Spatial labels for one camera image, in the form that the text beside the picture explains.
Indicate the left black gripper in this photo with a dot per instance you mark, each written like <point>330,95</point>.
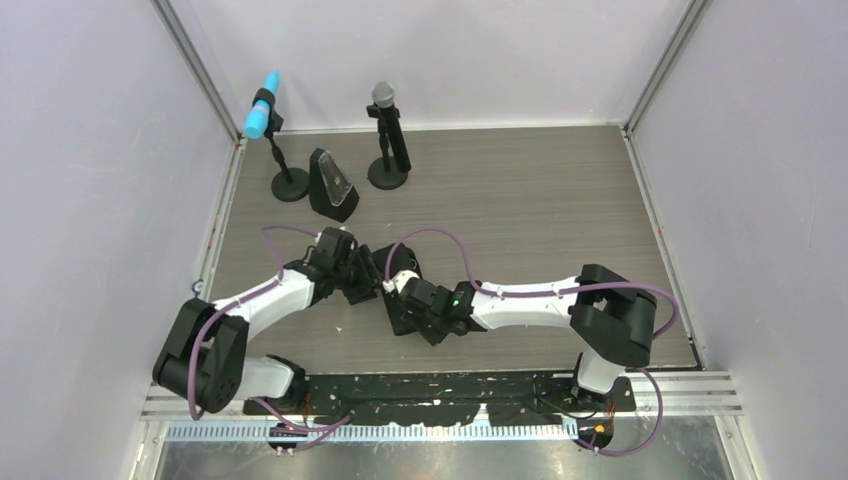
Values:
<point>370,278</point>

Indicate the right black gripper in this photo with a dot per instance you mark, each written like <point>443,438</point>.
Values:
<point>433,338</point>

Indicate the black zip tool case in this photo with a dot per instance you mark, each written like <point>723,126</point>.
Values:
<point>401,321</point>

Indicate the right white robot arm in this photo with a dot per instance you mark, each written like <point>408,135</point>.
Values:
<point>614,318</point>

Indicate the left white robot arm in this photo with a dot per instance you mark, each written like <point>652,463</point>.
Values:
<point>204,358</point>

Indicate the black metronome clear cover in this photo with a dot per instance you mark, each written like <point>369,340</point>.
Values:
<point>331,193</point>

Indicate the right black mic stand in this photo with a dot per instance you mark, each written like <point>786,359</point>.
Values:
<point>383,173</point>

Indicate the black mic stand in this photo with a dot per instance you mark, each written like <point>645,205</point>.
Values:
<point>290,184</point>
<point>383,173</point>

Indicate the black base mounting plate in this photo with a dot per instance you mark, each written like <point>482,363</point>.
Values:
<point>510,398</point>

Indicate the left black mic stand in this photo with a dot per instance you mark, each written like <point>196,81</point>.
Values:
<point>290,184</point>

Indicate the grey black microphone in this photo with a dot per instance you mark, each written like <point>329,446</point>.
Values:
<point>383,96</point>

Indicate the blue microphone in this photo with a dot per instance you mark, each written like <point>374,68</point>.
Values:
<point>259,118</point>

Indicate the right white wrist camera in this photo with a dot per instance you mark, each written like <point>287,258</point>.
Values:
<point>396,284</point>

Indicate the aluminium frame rail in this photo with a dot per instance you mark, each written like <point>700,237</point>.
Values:
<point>655,399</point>

